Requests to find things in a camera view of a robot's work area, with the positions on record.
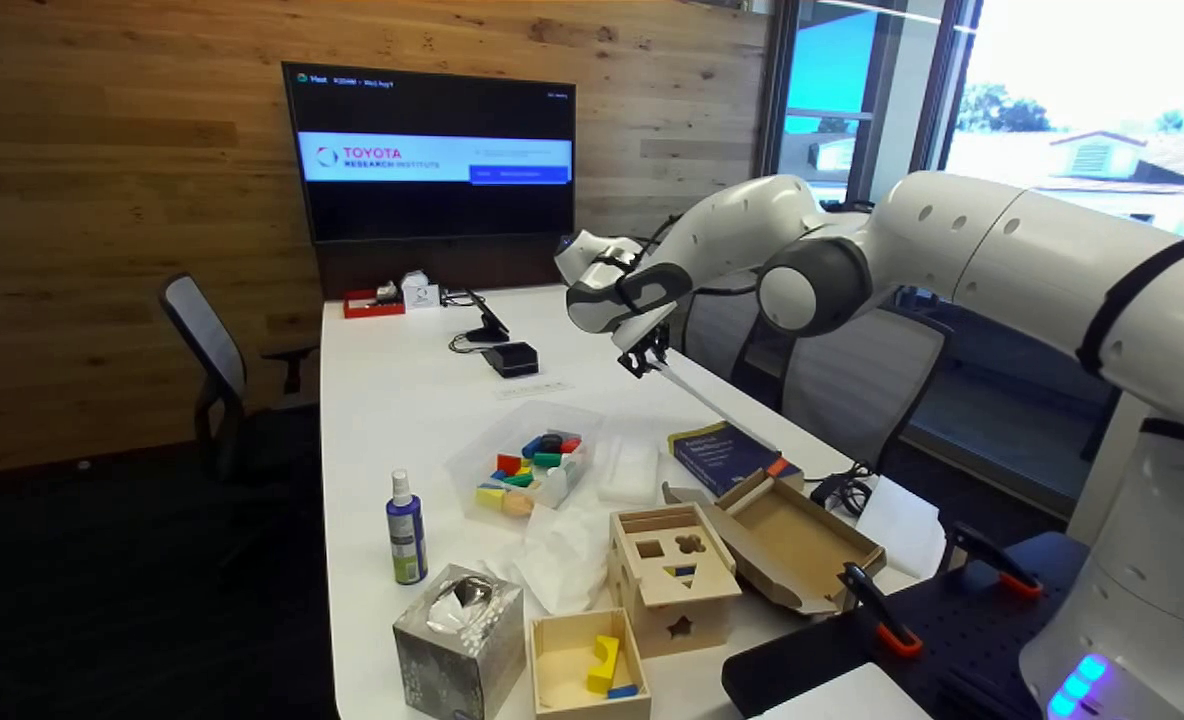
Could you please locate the white plastic tote lid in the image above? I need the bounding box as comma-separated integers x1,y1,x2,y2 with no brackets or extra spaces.
601,423,659,508

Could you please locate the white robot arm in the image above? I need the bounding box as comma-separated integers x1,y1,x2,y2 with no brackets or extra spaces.
557,172,1184,720

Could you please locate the black small box device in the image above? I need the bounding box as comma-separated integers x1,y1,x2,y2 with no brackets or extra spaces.
486,342,540,378

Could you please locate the grey office chair back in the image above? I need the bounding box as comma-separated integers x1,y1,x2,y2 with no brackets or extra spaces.
682,292,762,386

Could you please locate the grey office chair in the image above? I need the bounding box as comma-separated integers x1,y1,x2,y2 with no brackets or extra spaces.
682,292,762,386
161,271,316,484
781,306,945,469

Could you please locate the blue and yellow book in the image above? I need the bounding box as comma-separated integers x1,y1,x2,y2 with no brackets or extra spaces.
669,423,796,496

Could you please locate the white object near tv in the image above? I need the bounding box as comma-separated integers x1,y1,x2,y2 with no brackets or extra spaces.
401,271,442,312

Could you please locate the wooden shape sorter box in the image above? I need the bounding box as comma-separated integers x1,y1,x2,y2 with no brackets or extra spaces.
610,503,742,654

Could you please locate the red flat object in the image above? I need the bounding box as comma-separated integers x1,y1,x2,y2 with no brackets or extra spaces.
345,292,405,318

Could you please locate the blue spray bottle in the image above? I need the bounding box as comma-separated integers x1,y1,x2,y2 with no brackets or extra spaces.
383,471,430,585

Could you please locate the grey office chair middle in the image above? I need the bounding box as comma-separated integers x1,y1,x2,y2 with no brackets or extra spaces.
781,306,945,469

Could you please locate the open cardboard box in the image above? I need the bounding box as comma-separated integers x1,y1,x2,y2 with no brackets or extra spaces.
710,476,885,614

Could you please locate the wooden tray with blocks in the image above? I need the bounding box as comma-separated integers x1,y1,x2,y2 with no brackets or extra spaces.
528,606,651,720

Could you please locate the grey tissue box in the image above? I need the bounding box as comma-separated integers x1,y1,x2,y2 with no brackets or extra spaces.
391,565,525,720

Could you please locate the white paper sheet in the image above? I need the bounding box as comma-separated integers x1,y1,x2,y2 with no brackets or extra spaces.
857,476,947,580

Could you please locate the grey office chair far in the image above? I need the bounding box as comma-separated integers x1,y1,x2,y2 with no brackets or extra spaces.
161,271,316,484

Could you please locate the wall mounted tv screen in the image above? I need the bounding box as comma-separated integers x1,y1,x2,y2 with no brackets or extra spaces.
284,64,575,245

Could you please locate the black cable with adapter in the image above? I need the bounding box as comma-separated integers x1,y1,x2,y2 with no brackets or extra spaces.
809,465,879,523

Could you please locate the black clamp orange handle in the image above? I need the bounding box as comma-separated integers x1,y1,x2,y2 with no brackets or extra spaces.
841,565,924,661

